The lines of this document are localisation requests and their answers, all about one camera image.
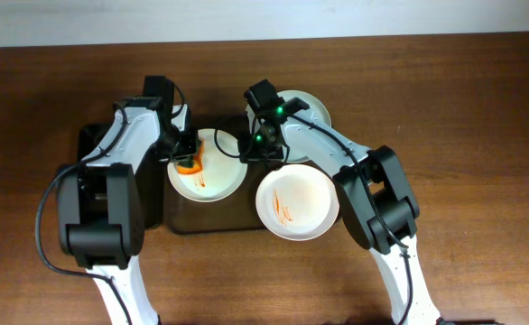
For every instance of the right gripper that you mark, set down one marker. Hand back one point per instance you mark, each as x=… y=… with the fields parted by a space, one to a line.
x=264 y=153

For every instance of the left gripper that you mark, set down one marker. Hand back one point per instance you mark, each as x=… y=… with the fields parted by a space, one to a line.
x=186 y=150

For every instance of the orange green scrub sponge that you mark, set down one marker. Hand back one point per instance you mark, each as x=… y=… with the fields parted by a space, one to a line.
x=194 y=164

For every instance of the cream plate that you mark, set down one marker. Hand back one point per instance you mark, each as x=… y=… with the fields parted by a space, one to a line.
x=219 y=177

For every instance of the pink white plate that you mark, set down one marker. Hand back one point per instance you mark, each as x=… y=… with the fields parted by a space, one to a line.
x=297 y=202

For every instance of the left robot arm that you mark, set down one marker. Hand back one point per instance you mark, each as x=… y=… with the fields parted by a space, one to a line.
x=102 y=217

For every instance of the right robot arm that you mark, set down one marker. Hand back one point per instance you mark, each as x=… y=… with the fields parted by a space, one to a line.
x=384 y=208

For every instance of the black small tray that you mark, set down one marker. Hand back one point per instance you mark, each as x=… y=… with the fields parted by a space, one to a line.
x=149 y=179

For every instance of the brown serving tray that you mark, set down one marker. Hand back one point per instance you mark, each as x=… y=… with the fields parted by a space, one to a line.
x=186 y=212

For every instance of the pale blue plate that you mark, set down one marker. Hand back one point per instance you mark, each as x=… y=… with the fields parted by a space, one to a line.
x=267 y=109

